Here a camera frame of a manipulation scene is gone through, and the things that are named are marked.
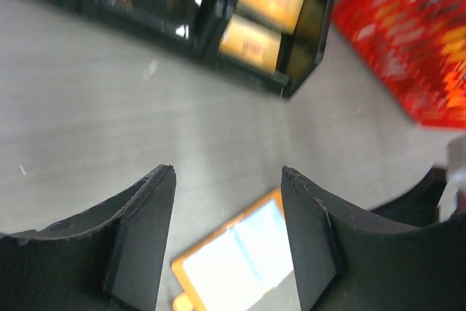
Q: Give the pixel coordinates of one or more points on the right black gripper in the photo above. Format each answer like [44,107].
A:
[417,207]

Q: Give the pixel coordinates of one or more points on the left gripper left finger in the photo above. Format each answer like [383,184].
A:
[108,257]

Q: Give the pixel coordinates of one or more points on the orange leather card holder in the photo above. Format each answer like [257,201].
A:
[239,263]

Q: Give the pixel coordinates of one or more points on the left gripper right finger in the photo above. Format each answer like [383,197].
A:
[348,258]

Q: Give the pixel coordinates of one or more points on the red plastic shopping basket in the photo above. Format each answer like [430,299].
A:
[417,50]

